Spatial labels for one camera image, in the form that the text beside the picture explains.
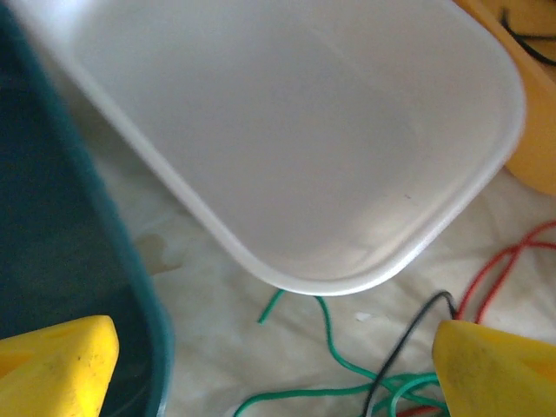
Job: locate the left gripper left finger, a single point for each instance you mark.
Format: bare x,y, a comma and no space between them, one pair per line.
52,369

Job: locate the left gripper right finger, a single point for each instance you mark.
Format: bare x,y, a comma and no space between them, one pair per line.
499,378

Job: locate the teal plastic tray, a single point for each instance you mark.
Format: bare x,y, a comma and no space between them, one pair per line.
52,195

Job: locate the yellow plastic tray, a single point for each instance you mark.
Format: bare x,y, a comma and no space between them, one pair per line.
543,130

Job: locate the white plastic tray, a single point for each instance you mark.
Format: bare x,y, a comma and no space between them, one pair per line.
282,130

